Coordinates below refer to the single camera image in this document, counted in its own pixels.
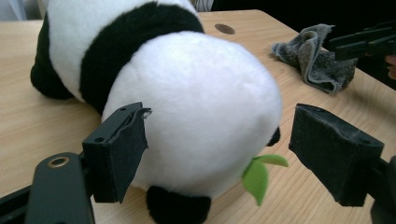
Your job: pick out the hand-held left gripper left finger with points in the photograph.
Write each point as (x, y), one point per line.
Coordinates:
(115, 155)

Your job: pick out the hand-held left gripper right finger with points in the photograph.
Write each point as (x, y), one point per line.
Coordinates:
(336, 155)

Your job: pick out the grey cloth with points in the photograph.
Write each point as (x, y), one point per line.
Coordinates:
(323, 68)

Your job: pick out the panda plush toy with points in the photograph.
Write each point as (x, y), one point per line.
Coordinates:
(199, 99)

